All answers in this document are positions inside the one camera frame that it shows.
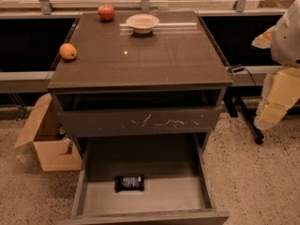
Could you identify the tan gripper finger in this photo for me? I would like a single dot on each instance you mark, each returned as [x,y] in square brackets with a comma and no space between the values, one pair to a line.
[264,40]
[280,92]

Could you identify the dark blue rxbar wrapper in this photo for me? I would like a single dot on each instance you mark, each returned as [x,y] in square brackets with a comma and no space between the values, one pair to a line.
[128,183]

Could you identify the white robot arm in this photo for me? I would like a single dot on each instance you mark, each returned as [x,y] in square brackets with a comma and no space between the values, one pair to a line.
[285,48]

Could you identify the grey drawer cabinet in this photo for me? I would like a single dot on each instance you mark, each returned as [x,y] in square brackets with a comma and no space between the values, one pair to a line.
[174,66]

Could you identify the scratched top drawer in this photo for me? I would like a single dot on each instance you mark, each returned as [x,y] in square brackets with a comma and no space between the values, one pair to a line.
[110,123]

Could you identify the open middle drawer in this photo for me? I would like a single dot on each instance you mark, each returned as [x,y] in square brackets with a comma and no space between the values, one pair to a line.
[176,191]

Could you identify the black wheeled stand leg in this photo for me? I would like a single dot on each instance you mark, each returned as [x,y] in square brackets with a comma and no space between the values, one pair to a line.
[236,102]

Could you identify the white bowl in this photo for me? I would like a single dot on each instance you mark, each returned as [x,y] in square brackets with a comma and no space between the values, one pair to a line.
[142,23]

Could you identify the red apple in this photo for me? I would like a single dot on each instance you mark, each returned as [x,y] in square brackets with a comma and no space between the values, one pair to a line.
[106,12]

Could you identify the orange fruit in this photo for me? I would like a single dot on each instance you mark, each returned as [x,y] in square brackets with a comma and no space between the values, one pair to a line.
[68,51]

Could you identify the metal window railing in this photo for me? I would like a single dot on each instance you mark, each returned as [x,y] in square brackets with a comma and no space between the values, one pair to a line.
[140,8]

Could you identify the open cardboard box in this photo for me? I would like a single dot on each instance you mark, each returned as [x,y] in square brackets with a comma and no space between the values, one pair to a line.
[42,128]

